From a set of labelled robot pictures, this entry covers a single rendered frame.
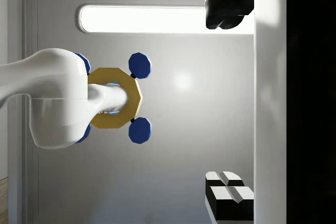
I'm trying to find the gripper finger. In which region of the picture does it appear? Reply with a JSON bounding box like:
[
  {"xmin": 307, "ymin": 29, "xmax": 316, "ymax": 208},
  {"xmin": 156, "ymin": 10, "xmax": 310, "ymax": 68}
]
[
  {"xmin": 204, "ymin": 170, "xmax": 255, "ymax": 224},
  {"xmin": 204, "ymin": 0, "xmax": 255, "ymax": 30}
]

